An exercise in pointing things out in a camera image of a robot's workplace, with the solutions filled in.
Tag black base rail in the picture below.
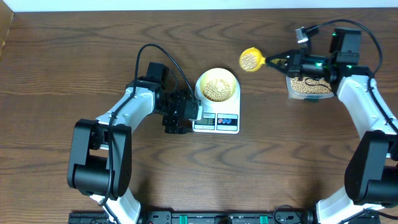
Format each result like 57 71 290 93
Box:
68 210 382 224

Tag clear plastic container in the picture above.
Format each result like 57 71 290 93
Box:
286 77 334 100

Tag yellow measuring scoop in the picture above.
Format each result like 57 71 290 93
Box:
239 47 267 72

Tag pale yellow bowl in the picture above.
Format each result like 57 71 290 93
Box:
199 68 238 101

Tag soybeans in bowl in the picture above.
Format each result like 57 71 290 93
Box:
203 79 232 102

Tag soybeans pile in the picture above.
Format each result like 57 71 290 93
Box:
290 77 332 94

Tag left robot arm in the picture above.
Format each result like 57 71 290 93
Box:
67 62 203 223

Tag white digital kitchen scale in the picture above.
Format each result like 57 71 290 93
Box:
192 77 241 134

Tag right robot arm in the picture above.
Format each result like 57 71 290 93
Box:
265 26 397 223

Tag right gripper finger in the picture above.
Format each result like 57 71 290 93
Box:
266 58 289 75
266 50 295 61

